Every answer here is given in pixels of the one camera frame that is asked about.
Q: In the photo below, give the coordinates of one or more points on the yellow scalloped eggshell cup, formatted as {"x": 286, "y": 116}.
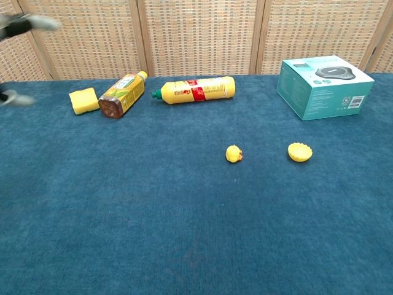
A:
{"x": 299, "y": 152}

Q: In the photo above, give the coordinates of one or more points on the dark blue table cloth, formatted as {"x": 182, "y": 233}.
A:
{"x": 153, "y": 215}

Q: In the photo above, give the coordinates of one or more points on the small yellow duck toy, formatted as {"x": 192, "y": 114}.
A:
{"x": 233, "y": 154}

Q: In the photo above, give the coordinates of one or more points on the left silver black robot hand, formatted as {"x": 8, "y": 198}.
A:
{"x": 18, "y": 27}

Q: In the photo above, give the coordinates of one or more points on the woven rattan folding screen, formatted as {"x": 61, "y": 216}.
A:
{"x": 199, "y": 37}

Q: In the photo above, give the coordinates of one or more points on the yellow bottle with green cap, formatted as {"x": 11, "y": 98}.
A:
{"x": 199, "y": 90}

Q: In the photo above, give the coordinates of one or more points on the teal speakerphone box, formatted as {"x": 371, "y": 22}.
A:
{"x": 325, "y": 89}

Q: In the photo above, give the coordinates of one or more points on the yellow sponge block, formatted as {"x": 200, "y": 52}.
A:
{"x": 83, "y": 99}

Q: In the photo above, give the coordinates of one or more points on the tea bottle with yellow label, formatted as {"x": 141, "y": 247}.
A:
{"x": 122, "y": 95}

